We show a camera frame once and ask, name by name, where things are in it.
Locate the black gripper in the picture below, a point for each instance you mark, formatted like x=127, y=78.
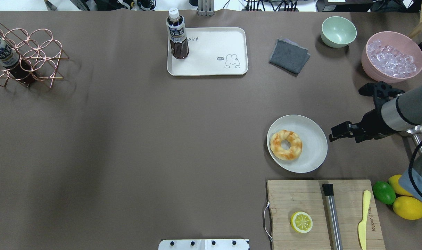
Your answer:
x=373, y=122

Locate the twisted glazed donut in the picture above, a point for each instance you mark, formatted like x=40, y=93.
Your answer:
x=286, y=145

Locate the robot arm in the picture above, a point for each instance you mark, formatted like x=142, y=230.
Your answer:
x=395, y=111

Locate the cream rabbit tray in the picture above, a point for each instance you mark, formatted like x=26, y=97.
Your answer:
x=214, y=51

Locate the tea bottle on tray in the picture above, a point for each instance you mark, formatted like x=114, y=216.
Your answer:
x=177, y=34

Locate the white round plate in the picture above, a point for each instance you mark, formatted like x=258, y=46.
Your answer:
x=315, y=144

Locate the steel muddler black tip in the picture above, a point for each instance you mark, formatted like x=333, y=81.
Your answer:
x=328, y=192

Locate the yellow lemon near scoop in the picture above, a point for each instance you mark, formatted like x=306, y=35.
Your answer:
x=394, y=183

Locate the metal ice scoop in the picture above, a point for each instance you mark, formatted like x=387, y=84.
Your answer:
x=413, y=133

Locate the green lime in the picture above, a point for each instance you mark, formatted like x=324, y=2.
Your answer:
x=383, y=192

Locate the pink bowl with ice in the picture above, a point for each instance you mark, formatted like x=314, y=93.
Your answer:
x=391, y=57

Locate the bamboo cutting board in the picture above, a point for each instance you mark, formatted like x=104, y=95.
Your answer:
x=289, y=196

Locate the grey folded cloth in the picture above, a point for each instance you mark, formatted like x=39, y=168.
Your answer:
x=289, y=56

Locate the yellow plastic knife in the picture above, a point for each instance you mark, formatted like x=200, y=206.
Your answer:
x=361, y=227

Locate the green bowl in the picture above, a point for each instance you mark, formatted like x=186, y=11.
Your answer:
x=338, y=32

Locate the yellow lemon far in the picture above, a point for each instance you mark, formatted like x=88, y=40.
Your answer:
x=408, y=207

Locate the half lemon slice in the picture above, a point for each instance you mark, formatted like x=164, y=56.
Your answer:
x=301, y=222

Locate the tea bottle in rack front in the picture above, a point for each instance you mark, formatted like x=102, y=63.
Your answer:
x=17, y=67

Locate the aluminium frame post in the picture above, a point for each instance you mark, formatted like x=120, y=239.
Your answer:
x=205, y=8

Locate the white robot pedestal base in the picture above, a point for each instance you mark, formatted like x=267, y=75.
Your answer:
x=204, y=244

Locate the copper wire bottle rack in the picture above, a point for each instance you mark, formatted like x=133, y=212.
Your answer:
x=40, y=50

